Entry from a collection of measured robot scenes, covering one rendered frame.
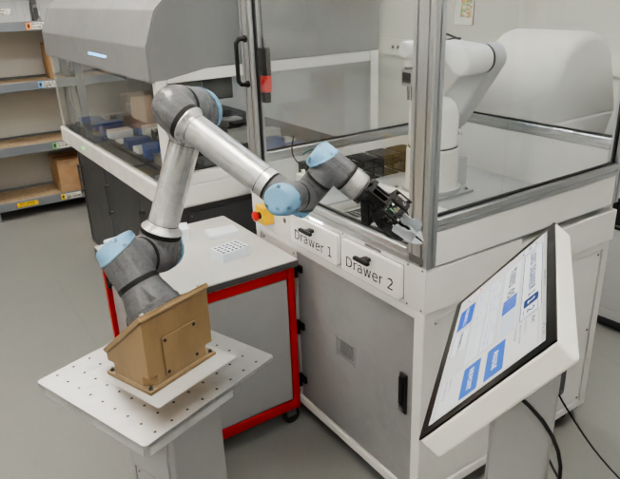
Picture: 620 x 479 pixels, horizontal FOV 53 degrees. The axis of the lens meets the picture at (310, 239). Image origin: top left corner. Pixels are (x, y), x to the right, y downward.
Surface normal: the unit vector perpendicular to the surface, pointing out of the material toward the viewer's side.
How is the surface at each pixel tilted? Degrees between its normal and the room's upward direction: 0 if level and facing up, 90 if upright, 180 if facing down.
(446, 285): 90
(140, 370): 90
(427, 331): 90
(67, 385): 0
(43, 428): 0
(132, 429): 0
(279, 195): 77
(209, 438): 90
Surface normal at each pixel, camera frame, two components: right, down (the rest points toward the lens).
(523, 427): -0.34, 0.36
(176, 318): 0.80, 0.20
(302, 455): -0.04, -0.93
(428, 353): 0.56, 0.29
